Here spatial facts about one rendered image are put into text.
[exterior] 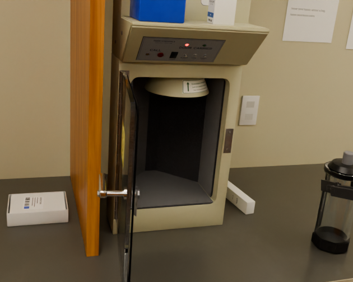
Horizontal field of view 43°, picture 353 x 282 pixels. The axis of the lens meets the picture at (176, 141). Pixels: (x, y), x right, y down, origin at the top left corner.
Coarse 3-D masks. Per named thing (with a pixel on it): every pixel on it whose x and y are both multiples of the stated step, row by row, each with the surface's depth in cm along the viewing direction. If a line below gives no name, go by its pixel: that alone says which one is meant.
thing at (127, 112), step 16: (128, 96) 83; (128, 112) 82; (128, 128) 81; (128, 144) 81; (128, 160) 80; (128, 176) 81; (128, 192) 82; (128, 208) 84; (128, 224) 85; (128, 240) 86
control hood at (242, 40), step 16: (128, 32) 95; (144, 32) 95; (160, 32) 96; (176, 32) 97; (192, 32) 98; (208, 32) 99; (224, 32) 99; (240, 32) 100; (256, 32) 101; (128, 48) 99; (224, 48) 105; (240, 48) 106; (256, 48) 107; (240, 64) 113
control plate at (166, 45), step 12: (144, 36) 96; (144, 48) 100; (156, 48) 101; (168, 48) 101; (180, 48) 102; (192, 48) 103; (204, 48) 103; (216, 48) 104; (168, 60) 106; (180, 60) 107; (192, 60) 107; (204, 60) 108
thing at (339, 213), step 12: (336, 180) 115; (348, 180) 113; (324, 192) 119; (324, 204) 119; (336, 204) 117; (348, 204) 116; (324, 216) 120; (336, 216) 117; (348, 216) 117; (324, 228) 120; (336, 228) 118; (348, 228) 119; (336, 240) 119; (348, 240) 121
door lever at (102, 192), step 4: (100, 176) 92; (104, 176) 92; (100, 180) 90; (104, 180) 90; (100, 184) 88; (104, 184) 88; (100, 188) 87; (104, 188) 87; (124, 188) 87; (100, 192) 86; (104, 192) 86; (108, 192) 86; (112, 192) 86; (116, 192) 86; (120, 192) 87; (124, 192) 86; (100, 196) 86; (104, 196) 86; (124, 196) 86
